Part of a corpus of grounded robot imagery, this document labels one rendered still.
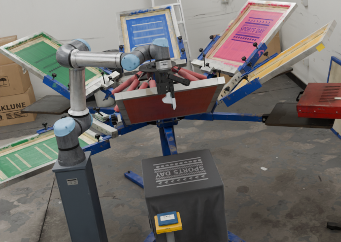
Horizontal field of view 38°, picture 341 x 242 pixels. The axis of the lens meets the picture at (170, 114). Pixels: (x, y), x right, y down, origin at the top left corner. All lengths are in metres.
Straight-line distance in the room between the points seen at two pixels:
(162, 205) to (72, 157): 0.57
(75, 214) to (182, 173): 0.66
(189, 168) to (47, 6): 4.60
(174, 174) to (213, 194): 0.29
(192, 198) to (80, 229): 0.66
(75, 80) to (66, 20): 4.53
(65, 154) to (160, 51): 0.78
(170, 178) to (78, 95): 0.73
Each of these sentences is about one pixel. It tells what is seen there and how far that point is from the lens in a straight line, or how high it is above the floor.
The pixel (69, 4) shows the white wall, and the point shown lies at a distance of 7.15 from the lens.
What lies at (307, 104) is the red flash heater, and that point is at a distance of 3.40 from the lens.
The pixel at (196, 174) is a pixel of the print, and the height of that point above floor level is 0.95.
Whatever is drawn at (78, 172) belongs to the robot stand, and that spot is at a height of 1.16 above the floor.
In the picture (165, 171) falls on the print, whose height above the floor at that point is 0.95.
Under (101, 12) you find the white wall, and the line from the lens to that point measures 7.13.
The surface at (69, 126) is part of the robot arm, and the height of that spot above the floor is 1.41.
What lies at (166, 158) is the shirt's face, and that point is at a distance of 3.17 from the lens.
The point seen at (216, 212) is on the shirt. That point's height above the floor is 0.77.
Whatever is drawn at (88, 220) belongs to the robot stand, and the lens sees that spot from 2.88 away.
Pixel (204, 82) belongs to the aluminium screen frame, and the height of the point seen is 1.54.
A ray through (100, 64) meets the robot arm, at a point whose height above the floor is 1.75.
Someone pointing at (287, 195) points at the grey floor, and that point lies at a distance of 4.50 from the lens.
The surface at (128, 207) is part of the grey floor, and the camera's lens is 4.57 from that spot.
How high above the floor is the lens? 2.36
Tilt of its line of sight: 21 degrees down
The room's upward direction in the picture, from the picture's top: 8 degrees counter-clockwise
